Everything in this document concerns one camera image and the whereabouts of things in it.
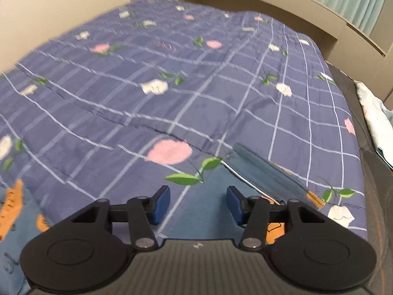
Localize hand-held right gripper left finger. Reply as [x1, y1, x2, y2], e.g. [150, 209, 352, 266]
[71, 185, 171, 250]

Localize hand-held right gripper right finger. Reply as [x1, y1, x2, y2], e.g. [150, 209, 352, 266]
[226, 186, 327, 251]

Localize blue pants with orange print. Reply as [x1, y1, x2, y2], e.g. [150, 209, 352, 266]
[0, 143, 326, 295]

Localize purple checked floral blanket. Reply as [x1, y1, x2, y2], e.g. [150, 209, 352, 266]
[0, 0, 369, 243]

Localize dark grey quilted mattress cover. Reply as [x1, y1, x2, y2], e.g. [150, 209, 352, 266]
[325, 61, 393, 295]

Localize light blue crumpled cloth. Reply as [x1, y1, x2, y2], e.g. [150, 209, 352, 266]
[353, 80, 393, 171]

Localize beige built-in cabinet unit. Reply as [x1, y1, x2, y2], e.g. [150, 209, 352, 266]
[130, 0, 393, 111]

